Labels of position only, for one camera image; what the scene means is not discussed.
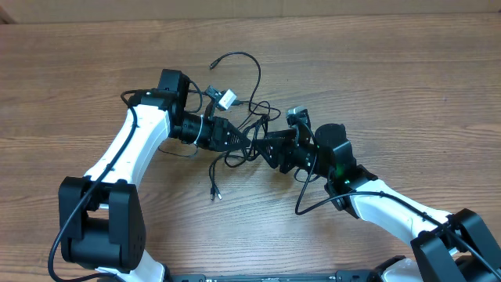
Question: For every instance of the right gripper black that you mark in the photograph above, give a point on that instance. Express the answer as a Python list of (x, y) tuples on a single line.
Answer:
[(290, 153)]

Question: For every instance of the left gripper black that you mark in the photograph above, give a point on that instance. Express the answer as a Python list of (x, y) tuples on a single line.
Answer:
[(221, 128)]

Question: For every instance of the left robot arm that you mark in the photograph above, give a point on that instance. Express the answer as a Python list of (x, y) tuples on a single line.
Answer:
[(101, 226)]

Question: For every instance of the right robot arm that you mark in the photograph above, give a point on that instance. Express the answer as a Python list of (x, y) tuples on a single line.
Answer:
[(446, 246)]

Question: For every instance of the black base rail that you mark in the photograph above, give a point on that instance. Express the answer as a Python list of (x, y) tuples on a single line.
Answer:
[(270, 278)]

